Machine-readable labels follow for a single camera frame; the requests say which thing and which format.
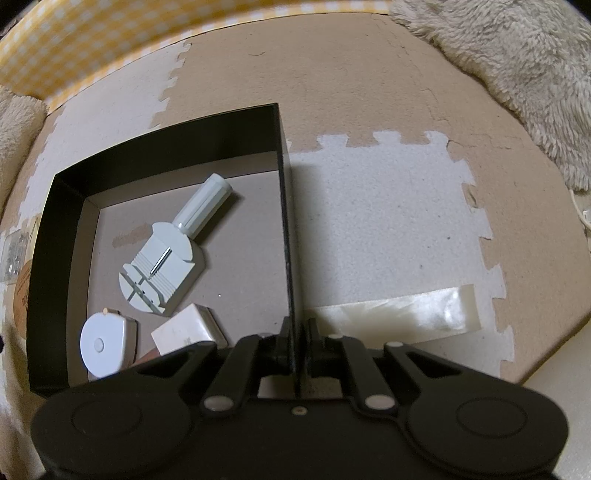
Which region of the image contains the large fluffy white pillow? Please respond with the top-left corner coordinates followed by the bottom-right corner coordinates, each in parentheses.
top-left (0, 85), bottom-right (49, 218)

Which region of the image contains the white round tape measure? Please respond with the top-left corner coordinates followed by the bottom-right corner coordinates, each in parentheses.
top-left (79, 310), bottom-right (139, 380)

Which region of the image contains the white foam mat tile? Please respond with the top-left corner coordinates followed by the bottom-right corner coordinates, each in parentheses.
top-left (288, 130), bottom-right (516, 377)
top-left (18, 41), bottom-right (193, 218)

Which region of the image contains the beige foam floor mat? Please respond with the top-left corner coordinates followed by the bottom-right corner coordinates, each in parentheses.
top-left (0, 11), bottom-right (575, 462)

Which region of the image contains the black cardboard box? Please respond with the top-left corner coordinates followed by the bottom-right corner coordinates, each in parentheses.
top-left (25, 102), bottom-right (304, 400)

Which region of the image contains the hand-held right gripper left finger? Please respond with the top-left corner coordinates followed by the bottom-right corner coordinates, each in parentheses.
top-left (133, 316), bottom-right (296, 417)

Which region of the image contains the clear plastic bag of parts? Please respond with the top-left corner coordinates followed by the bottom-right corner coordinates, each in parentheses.
top-left (2, 231), bottom-right (30, 282)

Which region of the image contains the white watch link remover tool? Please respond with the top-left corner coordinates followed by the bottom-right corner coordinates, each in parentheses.
top-left (117, 173), bottom-right (233, 319)

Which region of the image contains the clear tape strip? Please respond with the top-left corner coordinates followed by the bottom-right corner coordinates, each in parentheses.
top-left (305, 284), bottom-right (482, 345)

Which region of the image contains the yellow checked bed sheet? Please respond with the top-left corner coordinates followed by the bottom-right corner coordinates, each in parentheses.
top-left (0, 0), bottom-right (393, 114)

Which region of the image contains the round cork coaster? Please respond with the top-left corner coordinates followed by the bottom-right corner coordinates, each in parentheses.
top-left (13, 259), bottom-right (36, 326)

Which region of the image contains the small glossy white block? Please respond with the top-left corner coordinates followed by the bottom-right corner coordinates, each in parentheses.
top-left (151, 303), bottom-right (228, 357)

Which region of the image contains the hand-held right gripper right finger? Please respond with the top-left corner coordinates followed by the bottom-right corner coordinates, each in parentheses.
top-left (302, 318), bottom-right (465, 415)

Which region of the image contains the beige fluffy rug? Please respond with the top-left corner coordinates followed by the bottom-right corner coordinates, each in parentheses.
top-left (388, 0), bottom-right (591, 193)

